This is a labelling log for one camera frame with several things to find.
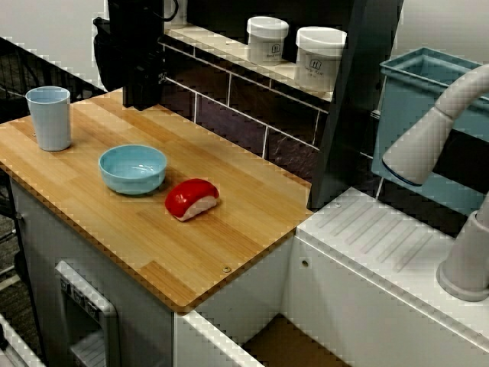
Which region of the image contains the grey toy faucet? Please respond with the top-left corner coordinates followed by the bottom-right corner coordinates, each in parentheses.
top-left (381, 63), bottom-right (489, 303)

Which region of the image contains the dark tile backsplash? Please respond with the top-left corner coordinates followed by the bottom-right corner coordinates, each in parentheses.
top-left (158, 41), bottom-right (330, 184)

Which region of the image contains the white toy kitchen cabinet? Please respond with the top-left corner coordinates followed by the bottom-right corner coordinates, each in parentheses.
top-left (8, 174), bottom-right (297, 367)

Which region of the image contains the light blue plastic cup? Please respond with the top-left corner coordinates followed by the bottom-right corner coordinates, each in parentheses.
top-left (25, 86), bottom-right (73, 153)

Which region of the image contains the teal plastic bin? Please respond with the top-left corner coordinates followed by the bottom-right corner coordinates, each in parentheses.
top-left (371, 47), bottom-right (489, 216)

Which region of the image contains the cream shelf board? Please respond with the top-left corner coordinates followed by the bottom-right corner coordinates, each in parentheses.
top-left (164, 26), bottom-right (337, 103)

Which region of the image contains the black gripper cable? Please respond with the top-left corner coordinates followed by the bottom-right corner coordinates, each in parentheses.
top-left (163, 0), bottom-right (180, 23)

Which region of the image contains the white toy sink unit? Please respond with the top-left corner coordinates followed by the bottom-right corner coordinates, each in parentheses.
top-left (173, 187), bottom-right (489, 367)

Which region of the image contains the aluminium frame rail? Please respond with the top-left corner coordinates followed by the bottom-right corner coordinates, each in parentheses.
top-left (0, 311), bottom-right (43, 367)

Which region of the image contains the light blue plastic bowl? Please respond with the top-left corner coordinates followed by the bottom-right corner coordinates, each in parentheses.
top-left (98, 144), bottom-right (168, 196)

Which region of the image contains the red toy sushi piece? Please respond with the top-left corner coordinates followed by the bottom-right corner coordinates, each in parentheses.
top-left (164, 177), bottom-right (221, 223)

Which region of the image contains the white lidded plastic jar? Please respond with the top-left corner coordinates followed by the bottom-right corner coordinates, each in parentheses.
top-left (294, 26), bottom-right (348, 93)
top-left (245, 15), bottom-right (290, 67)

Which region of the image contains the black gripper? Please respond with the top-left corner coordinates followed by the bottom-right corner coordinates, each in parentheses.
top-left (93, 0), bottom-right (167, 112)

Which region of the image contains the dark hutch frame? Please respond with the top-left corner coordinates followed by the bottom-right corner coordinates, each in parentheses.
top-left (186, 0), bottom-right (405, 212)

